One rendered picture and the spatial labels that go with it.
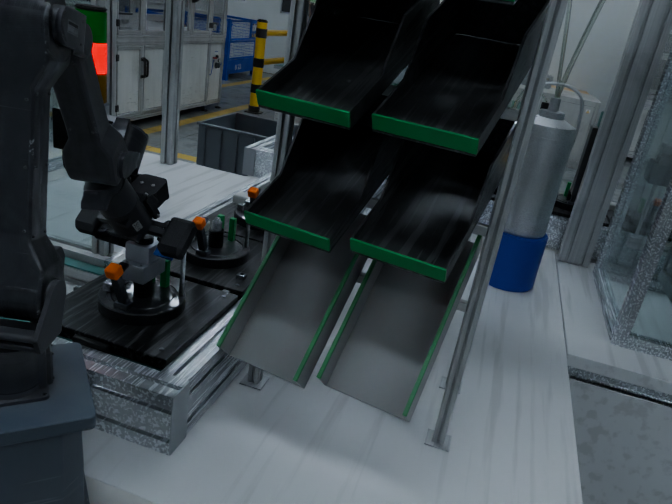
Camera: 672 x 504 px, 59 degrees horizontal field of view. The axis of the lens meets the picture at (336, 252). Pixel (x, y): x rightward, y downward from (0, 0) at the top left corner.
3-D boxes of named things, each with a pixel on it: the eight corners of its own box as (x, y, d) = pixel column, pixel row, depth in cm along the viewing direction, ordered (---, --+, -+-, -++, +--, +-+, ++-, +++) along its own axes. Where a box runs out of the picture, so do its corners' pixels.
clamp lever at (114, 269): (125, 307, 93) (114, 273, 88) (114, 303, 94) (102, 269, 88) (138, 291, 96) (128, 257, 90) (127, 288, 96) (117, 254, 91)
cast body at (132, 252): (143, 285, 95) (144, 245, 92) (119, 278, 96) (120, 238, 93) (171, 267, 102) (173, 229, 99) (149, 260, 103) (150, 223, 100)
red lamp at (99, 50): (94, 75, 99) (94, 44, 97) (68, 69, 100) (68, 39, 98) (113, 73, 103) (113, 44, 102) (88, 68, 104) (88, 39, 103)
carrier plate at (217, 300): (165, 371, 87) (165, 359, 87) (29, 326, 93) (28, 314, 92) (237, 304, 109) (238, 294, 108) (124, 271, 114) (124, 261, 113)
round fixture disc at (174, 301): (155, 334, 92) (155, 323, 91) (78, 310, 95) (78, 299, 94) (200, 298, 105) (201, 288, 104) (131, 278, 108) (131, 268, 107)
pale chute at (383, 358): (409, 423, 79) (406, 416, 75) (323, 385, 84) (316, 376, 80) (483, 246, 88) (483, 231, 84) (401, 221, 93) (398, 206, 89)
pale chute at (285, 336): (304, 389, 82) (295, 381, 78) (227, 354, 87) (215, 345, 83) (385, 222, 92) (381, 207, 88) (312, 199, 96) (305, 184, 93)
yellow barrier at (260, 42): (257, 114, 772) (267, 20, 728) (243, 111, 776) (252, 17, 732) (335, 92, 1077) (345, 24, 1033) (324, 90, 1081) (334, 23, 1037)
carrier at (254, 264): (241, 301, 110) (247, 239, 105) (128, 268, 115) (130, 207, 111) (288, 257, 132) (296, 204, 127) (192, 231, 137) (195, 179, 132)
